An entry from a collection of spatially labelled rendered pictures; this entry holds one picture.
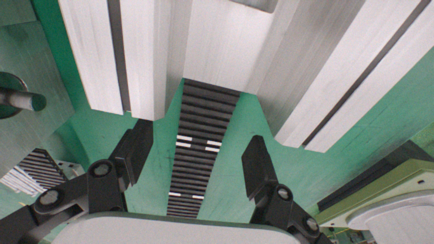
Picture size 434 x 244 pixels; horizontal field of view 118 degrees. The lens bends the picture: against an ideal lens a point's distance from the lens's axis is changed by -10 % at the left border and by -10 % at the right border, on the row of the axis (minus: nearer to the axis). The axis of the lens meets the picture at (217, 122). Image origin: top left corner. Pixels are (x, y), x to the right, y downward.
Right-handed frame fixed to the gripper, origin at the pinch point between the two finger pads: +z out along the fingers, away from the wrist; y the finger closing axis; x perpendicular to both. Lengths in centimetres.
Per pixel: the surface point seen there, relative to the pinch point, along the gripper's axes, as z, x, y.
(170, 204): 1.8, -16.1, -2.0
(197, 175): 3.3, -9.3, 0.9
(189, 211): 1.4, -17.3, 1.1
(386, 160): 7.2, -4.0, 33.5
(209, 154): 3.9, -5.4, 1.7
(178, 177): 3.0, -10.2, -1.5
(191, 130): 4.3, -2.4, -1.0
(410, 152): 10.7, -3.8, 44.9
